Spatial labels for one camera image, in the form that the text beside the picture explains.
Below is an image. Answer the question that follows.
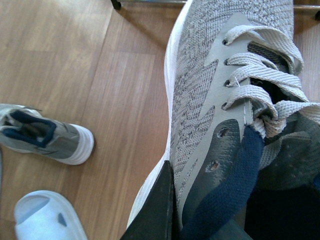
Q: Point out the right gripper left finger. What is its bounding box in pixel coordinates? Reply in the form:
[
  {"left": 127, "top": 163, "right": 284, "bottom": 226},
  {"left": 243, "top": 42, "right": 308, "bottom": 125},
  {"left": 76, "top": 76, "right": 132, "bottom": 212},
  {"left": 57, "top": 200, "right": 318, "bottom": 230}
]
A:
[{"left": 121, "top": 160, "right": 178, "bottom": 240}]

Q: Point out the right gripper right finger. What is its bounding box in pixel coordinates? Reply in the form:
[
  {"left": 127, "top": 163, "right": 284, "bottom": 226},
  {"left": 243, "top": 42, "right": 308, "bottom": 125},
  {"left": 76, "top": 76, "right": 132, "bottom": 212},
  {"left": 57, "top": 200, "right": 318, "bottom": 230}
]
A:
[{"left": 244, "top": 185, "right": 320, "bottom": 240}]

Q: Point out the grey sneaker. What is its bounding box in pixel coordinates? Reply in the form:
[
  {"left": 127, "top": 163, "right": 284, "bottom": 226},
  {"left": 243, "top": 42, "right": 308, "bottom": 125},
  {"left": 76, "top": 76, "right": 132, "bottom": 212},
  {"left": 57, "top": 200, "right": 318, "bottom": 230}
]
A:
[
  {"left": 0, "top": 103, "right": 95, "bottom": 165},
  {"left": 126, "top": 0, "right": 320, "bottom": 240}
]

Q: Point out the white slide sandal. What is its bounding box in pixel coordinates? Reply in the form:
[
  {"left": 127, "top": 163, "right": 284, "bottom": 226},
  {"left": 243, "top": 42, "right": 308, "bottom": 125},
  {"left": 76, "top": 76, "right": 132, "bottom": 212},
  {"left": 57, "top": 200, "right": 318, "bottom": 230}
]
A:
[{"left": 14, "top": 190, "right": 88, "bottom": 240}]

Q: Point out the black metal shoe rack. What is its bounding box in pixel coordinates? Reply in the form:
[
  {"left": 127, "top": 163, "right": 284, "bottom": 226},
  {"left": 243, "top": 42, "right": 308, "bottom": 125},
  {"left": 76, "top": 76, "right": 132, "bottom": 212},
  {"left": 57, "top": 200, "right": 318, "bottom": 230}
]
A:
[{"left": 111, "top": 0, "right": 320, "bottom": 21}]

